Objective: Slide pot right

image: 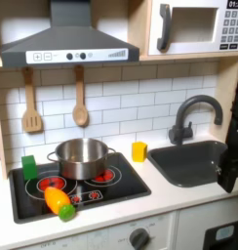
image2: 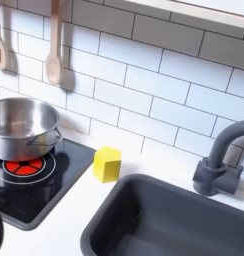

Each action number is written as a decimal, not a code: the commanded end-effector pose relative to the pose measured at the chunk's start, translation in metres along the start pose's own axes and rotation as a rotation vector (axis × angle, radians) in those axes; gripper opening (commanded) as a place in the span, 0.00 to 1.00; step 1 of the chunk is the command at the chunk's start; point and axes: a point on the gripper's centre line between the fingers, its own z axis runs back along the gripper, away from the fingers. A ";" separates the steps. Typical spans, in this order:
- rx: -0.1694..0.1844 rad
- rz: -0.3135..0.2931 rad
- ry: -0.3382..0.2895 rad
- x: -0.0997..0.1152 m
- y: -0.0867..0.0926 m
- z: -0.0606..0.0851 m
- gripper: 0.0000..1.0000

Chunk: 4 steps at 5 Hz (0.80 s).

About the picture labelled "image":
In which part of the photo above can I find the dark grey tap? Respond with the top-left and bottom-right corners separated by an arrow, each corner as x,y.
168,94 -> 224,146

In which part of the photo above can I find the yellow block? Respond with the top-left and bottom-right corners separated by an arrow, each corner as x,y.
131,141 -> 148,163

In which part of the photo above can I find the steel pot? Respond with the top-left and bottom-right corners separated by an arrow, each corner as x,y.
46,137 -> 117,181

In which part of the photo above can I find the black oven door panel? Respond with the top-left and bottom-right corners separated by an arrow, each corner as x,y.
202,219 -> 238,250

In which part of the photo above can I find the grey oven knob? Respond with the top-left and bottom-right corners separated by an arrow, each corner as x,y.
129,228 -> 151,250

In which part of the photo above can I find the black toy stove top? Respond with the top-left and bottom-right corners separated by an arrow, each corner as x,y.
8,151 -> 152,225

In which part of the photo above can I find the dark grey sink basin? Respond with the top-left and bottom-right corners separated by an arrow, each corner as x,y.
147,140 -> 229,188

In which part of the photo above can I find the wooden slotted spatula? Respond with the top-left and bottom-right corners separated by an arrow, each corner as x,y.
20,66 -> 44,134

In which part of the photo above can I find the grey range hood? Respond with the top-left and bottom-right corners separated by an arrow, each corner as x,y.
0,0 -> 140,68

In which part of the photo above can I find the wooden spoon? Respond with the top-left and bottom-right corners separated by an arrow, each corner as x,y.
71,64 -> 90,128

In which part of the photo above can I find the orange toy carrot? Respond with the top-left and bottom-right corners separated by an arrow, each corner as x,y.
44,186 -> 77,223

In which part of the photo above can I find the green block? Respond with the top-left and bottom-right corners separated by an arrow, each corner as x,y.
20,154 -> 39,181

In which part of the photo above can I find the white toy microwave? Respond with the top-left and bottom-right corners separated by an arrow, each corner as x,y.
147,0 -> 238,57

